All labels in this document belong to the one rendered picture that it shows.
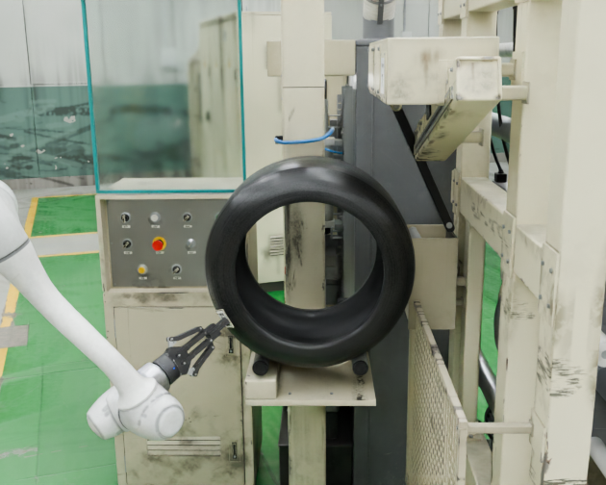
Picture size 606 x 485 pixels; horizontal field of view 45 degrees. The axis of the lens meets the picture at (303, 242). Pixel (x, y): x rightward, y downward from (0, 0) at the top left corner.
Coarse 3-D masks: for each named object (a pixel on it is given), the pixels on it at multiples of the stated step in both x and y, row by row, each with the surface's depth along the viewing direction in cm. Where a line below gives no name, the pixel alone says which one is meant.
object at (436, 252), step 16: (416, 224) 247; (432, 224) 246; (416, 240) 228; (432, 240) 228; (448, 240) 228; (416, 256) 229; (432, 256) 229; (448, 256) 229; (416, 272) 230; (432, 272) 230; (448, 272) 230; (416, 288) 232; (432, 288) 231; (448, 288) 231; (432, 304) 233; (448, 304) 233; (416, 320) 234; (432, 320) 234; (448, 320) 234
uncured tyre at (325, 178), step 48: (240, 192) 196; (288, 192) 192; (336, 192) 192; (384, 192) 199; (240, 240) 195; (384, 240) 194; (240, 288) 227; (384, 288) 197; (240, 336) 204; (288, 336) 226; (336, 336) 225; (384, 336) 204
